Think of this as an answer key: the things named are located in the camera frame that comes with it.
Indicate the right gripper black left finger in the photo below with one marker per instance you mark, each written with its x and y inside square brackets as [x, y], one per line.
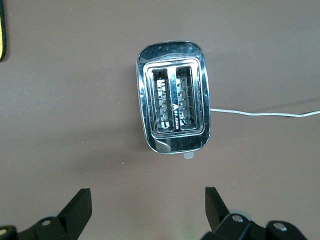
[77, 212]

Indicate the chrome two-slot toaster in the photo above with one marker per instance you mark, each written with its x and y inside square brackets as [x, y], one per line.
[172, 53]

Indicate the yellow quilted oven mitt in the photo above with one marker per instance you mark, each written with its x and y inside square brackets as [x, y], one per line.
[2, 32]

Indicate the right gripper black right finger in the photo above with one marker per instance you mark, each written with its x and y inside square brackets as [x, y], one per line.
[215, 210]

